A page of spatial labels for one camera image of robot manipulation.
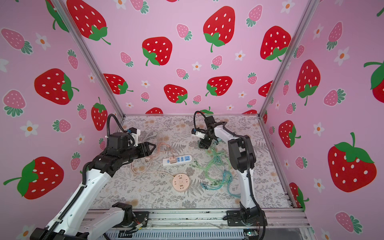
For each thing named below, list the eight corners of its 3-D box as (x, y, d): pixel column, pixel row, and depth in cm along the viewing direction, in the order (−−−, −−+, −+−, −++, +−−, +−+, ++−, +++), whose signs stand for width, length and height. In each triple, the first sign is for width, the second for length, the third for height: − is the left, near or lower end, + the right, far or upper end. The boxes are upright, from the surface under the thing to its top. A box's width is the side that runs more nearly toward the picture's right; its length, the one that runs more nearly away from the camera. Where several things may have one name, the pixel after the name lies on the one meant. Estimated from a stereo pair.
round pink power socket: (172, 190, 85) (171, 188, 83) (174, 175, 91) (173, 173, 88) (189, 190, 85) (189, 188, 83) (189, 175, 91) (189, 173, 88)
